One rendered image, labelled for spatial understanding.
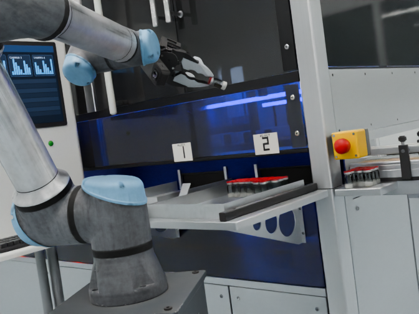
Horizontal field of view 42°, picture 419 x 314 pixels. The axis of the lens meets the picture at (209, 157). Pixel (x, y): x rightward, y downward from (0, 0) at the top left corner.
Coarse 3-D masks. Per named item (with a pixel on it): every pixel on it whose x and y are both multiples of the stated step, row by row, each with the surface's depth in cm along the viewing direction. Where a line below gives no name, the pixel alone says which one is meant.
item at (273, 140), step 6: (276, 132) 155; (258, 138) 159; (270, 138) 156; (276, 138) 155; (258, 144) 159; (270, 144) 157; (276, 144) 155; (258, 150) 160; (270, 150) 157; (276, 150) 155
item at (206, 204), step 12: (300, 180) 146; (204, 192) 155; (216, 192) 159; (264, 192) 133; (276, 192) 137; (156, 204) 136; (168, 204) 133; (180, 204) 131; (192, 204) 128; (204, 204) 125; (216, 204) 123; (228, 204) 123; (240, 204) 126; (156, 216) 137; (168, 216) 134; (180, 216) 131; (192, 216) 128; (204, 216) 126; (216, 216) 123
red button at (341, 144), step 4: (336, 140) 140; (340, 140) 138; (344, 140) 138; (336, 144) 139; (340, 144) 138; (344, 144) 138; (348, 144) 138; (336, 148) 139; (340, 148) 138; (344, 148) 138; (348, 148) 138; (340, 152) 139; (344, 152) 138
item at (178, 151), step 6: (174, 144) 182; (180, 144) 180; (186, 144) 178; (174, 150) 182; (180, 150) 180; (186, 150) 179; (174, 156) 183; (180, 156) 181; (186, 156) 179; (192, 156) 177
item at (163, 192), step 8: (160, 184) 189; (168, 184) 192; (176, 184) 195; (208, 184) 169; (216, 184) 172; (152, 192) 186; (160, 192) 189; (168, 192) 192; (176, 192) 159; (192, 192) 164; (152, 200) 154; (160, 200) 154
